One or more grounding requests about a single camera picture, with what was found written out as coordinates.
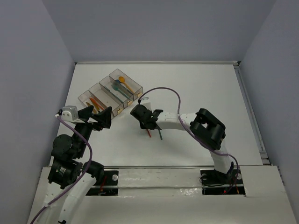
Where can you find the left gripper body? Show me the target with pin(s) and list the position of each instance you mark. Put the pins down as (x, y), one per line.
(91, 119)

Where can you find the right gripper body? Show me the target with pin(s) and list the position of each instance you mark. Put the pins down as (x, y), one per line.
(145, 122)

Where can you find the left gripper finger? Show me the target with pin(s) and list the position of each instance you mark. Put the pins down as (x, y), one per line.
(104, 118)
(85, 114)

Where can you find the teal fork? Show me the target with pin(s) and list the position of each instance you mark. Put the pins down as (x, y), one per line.
(121, 90)

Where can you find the orange spoon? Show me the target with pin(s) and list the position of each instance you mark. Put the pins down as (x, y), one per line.
(123, 81)

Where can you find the teal fork crosswise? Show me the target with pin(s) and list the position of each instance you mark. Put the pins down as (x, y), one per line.
(116, 94)

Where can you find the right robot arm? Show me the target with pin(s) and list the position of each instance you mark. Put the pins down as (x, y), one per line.
(203, 126)

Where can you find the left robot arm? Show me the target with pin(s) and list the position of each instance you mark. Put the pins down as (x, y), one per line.
(72, 172)

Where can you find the yellow knife in bin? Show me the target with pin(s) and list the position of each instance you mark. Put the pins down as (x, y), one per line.
(96, 111)

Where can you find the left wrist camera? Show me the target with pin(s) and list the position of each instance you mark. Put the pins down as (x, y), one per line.
(68, 113)

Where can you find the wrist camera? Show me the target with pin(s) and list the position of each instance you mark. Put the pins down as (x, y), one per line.
(145, 101)
(68, 113)

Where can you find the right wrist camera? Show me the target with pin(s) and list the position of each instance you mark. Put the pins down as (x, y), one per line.
(145, 101)

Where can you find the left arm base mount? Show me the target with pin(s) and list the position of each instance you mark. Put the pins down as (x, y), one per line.
(108, 185)

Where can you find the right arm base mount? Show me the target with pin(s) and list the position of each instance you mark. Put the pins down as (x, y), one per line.
(213, 184)

